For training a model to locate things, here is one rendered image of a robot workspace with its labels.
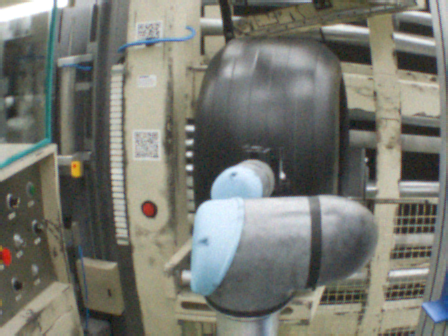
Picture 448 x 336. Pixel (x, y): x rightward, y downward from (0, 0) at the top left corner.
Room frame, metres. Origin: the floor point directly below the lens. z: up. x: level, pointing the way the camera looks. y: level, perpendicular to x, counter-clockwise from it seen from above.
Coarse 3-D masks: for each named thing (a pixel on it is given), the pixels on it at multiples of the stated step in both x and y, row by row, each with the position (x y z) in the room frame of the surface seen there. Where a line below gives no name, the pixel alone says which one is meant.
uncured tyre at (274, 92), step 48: (240, 48) 1.71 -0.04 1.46; (288, 48) 1.69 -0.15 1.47; (240, 96) 1.59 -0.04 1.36; (288, 96) 1.56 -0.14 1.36; (336, 96) 1.62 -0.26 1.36; (240, 144) 1.54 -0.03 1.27; (288, 144) 1.52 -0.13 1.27; (336, 144) 1.57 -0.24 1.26; (288, 192) 1.51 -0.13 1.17; (336, 192) 1.57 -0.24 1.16
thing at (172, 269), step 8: (184, 248) 1.83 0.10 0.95; (192, 248) 1.84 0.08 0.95; (176, 256) 1.77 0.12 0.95; (184, 256) 1.78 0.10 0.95; (168, 264) 1.70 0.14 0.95; (176, 264) 1.71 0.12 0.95; (184, 264) 1.77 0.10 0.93; (168, 272) 1.68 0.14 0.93; (176, 272) 1.69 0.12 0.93; (168, 280) 1.68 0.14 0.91; (176, 280) 1.69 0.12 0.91; (168, 288) 1.68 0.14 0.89; (176, 288) 1.69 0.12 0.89; (168, 296) 1.68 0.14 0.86; (176, 296) 1.68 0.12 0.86
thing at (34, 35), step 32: (0, 0) 1.32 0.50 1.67; (32, 0) 1.49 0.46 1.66; (0, 32) 1.34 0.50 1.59; (32, 32) 1.51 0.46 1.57; (0, 64) 1.35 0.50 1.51; (32, 64) 1.52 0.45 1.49; (0, 96) 1.36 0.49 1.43; (32, 96) 1.53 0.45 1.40; (0, 128) 1.36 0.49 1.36; (32, 128) 1.53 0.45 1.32; (0, 160) 1.35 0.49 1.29
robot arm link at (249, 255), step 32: (224, 224) 0.80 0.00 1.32; (256, 224) 0.80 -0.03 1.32; (288, 224) 0.80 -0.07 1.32; (320, 224) 0.80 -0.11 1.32; (192, 256) 0.86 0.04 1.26; (224, 256) 0.78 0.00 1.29; (256, 256) 0.78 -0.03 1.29; (288, 256) 0.78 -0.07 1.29; (320, 256) 0.78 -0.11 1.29; (192, 288) 0.82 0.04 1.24; (224, 288) 0.79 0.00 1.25; (256, 288) 0.79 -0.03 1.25; (288, 288) 0.80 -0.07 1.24; (224, 320) 0.85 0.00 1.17; (256, 320) 0.83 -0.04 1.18
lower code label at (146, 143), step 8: (136, 136) 1.81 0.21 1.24; (144, 136) 1.81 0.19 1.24; (152, 136) 1.80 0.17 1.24; (136, 144) 1.81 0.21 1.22; (144, 144) 1.81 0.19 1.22; (152, 144) 1.80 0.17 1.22; (136, 152) 1.81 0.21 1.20; (144, 152) 1.81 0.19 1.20; (152, 152) 1.80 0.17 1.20; (160, 152) 1.80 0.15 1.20; (160, 160) 1.80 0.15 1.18
